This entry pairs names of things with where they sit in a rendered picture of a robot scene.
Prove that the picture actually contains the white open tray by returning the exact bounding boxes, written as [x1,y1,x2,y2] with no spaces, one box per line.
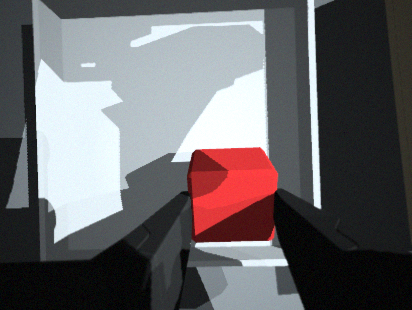
[32,0,321,261]

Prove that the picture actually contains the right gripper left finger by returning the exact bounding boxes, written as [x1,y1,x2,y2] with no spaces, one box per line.
[0,191,192,310]

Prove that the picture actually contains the red block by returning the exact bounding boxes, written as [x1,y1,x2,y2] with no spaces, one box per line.
[187,147,278,243]

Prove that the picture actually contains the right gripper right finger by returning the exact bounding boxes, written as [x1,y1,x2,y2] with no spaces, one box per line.
[273,189,412,310]

